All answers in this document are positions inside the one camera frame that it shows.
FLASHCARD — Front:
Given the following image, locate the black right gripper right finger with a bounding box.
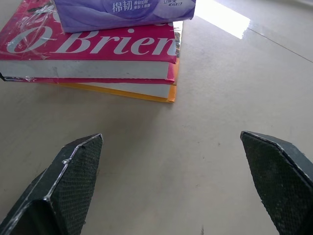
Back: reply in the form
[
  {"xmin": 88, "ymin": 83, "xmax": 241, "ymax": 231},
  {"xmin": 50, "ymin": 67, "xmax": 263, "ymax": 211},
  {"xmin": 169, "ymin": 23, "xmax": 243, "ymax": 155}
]
[{"xmin": 240, "ymin": 130, "xmax": 313, "ymax": 235}]

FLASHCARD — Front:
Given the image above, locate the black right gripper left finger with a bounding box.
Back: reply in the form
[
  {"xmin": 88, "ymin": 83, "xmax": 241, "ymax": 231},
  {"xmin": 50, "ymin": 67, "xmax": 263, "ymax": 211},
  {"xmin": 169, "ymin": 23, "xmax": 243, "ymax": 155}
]
[{"xmin": 0, "ymin": 133, "xmax": 104, "ymax": 235}]

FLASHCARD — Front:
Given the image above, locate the orange cover book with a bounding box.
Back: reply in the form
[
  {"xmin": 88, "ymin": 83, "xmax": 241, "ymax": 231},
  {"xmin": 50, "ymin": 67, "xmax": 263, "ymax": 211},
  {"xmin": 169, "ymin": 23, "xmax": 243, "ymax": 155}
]
[{"xmin": 47, "ymin": 58, "xmax": 180, "ymax": 104}]

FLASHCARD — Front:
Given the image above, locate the pink hardcover book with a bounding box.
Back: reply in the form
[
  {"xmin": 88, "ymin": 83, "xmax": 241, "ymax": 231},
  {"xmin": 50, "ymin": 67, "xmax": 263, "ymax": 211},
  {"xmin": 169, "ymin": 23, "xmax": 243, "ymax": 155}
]
[{"xmin": 0, "ymin": 0, "xmax": 183, "ymax": 86}]

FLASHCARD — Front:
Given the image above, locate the purple tissue pack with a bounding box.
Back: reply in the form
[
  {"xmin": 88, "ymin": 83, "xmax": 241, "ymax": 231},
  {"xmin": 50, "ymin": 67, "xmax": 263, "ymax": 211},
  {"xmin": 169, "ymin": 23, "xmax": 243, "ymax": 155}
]
[{"xmin": 52, "ymin": 0, "xmax": 197, "ymax": 34}]

